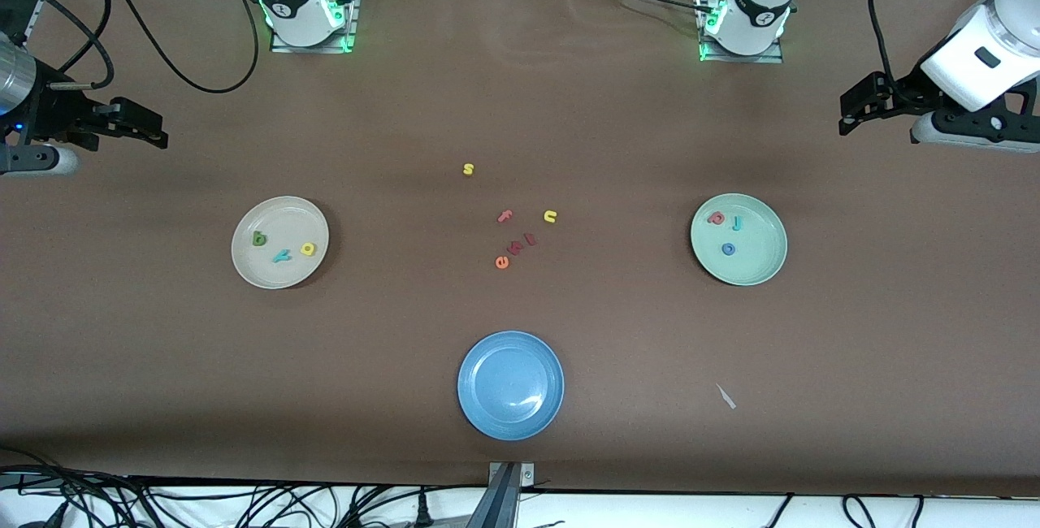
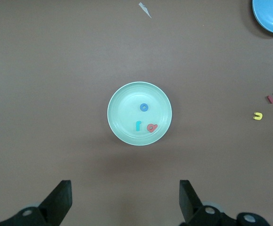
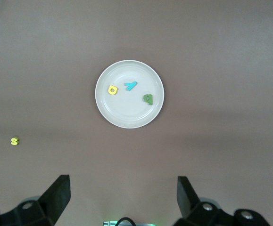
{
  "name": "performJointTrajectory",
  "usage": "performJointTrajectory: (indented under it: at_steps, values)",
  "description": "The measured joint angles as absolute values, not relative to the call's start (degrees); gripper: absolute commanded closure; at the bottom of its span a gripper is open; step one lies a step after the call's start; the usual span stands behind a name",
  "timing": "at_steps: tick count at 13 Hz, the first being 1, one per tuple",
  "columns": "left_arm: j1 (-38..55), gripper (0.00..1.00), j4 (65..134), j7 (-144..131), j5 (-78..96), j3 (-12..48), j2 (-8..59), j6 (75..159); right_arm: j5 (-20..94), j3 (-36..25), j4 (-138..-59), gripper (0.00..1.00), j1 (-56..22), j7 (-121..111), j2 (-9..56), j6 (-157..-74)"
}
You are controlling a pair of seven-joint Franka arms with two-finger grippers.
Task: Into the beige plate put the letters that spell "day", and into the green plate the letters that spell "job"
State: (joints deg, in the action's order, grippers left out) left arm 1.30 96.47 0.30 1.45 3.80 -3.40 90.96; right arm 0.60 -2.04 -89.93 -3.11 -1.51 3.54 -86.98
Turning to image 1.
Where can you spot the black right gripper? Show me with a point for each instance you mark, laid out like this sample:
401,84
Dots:
50,115

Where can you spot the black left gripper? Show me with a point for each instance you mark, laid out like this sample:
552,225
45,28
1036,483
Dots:
904,94

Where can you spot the pink foam letter p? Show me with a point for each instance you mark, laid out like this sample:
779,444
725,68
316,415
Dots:
712,218

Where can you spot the teal foam letter y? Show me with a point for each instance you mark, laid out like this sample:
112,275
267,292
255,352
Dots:
282,256

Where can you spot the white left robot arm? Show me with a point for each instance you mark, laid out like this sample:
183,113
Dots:
760,8

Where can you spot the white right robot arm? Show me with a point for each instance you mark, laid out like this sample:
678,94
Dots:
292,0

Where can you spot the green plate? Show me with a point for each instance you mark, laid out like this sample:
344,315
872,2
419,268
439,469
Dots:
751,264

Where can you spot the brown beige plate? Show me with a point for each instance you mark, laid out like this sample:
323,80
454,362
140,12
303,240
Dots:
280,272

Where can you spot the white paper scrap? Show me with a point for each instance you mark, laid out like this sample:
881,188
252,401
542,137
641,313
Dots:
725,396

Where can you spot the brown table cover sheet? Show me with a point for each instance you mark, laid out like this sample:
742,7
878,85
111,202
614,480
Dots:
520,106

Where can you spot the blue plate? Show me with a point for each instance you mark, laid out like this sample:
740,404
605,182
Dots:
510,386

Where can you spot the black power plug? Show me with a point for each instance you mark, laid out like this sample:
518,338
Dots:
422,512

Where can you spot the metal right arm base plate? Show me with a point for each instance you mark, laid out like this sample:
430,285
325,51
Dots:
348,24

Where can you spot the aluminium frame post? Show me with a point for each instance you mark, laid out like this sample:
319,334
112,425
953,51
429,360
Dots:
504,504

